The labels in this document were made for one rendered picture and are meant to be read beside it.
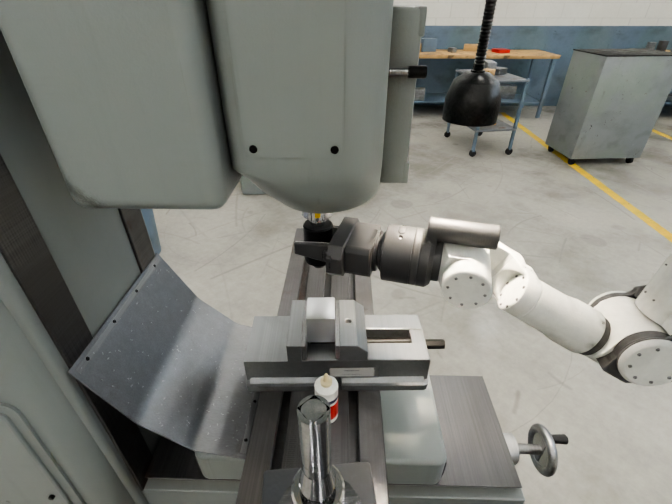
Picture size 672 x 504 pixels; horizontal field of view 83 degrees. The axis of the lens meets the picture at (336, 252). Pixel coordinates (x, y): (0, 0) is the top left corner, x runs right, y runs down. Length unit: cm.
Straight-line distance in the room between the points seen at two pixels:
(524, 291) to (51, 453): 79
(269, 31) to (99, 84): 18
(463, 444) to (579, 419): 121
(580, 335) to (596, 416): 156
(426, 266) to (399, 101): 22
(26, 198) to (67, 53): 23
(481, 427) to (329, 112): 80
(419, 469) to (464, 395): 27
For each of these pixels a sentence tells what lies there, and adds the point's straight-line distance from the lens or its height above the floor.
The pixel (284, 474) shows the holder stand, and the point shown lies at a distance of 49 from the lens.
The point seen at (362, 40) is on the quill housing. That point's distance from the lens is 43.
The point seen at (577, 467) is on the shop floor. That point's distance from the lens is 199.
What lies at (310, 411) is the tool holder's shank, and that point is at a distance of 29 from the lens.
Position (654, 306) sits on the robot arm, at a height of 121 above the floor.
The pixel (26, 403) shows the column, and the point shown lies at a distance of 75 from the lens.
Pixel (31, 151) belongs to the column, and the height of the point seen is 139.
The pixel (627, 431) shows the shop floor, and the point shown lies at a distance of 221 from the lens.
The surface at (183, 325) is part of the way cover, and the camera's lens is 90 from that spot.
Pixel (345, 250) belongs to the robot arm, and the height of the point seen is 125.
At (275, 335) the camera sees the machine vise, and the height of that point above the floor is 100.
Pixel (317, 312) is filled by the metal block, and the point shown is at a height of 108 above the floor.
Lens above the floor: 156
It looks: 34 degrees down
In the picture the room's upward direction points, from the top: straight up
